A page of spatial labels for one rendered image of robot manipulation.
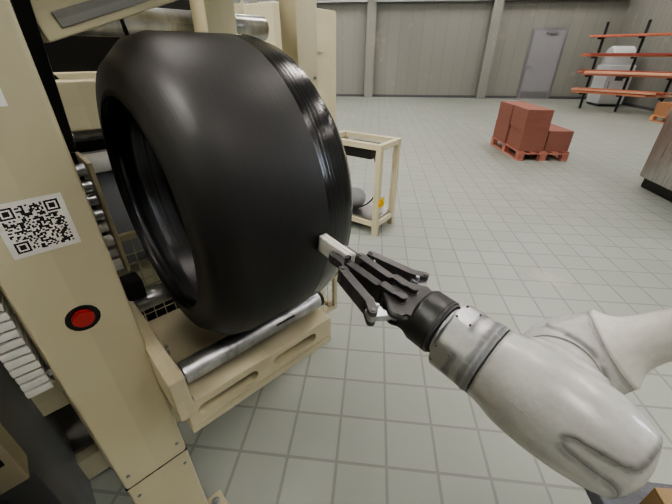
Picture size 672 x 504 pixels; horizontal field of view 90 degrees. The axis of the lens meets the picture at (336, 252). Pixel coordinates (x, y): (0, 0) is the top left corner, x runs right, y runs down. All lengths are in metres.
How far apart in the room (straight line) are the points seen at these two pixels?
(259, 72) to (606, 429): 0.58
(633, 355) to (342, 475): 1.23
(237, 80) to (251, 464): 1.42
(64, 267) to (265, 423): 1.26
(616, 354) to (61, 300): 0.74
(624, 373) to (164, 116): 0.64
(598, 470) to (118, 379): 0.70
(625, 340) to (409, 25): 14.01
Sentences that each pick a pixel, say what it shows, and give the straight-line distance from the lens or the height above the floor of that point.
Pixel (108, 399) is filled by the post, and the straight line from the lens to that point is 0.78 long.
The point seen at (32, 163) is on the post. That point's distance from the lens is 0.58.
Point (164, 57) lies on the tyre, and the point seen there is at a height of 1.41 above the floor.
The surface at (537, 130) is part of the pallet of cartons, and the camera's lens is 6.06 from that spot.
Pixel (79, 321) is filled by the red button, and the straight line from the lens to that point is 0.66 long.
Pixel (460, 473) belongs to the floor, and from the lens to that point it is 1.65.
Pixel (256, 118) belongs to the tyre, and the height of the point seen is 1.34.
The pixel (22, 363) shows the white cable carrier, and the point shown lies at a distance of 0.71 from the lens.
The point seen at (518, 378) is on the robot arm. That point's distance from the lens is 0.40.
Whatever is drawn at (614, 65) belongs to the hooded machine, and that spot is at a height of 1.12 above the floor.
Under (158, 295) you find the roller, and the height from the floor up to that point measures 0.91.
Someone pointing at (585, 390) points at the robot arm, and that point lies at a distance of 0.41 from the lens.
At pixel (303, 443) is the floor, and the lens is 1.64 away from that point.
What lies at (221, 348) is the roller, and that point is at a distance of 0.72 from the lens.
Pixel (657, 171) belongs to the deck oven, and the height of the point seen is 0.25.
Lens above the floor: 1.42
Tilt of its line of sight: 30 degrees down
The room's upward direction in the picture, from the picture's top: straight up
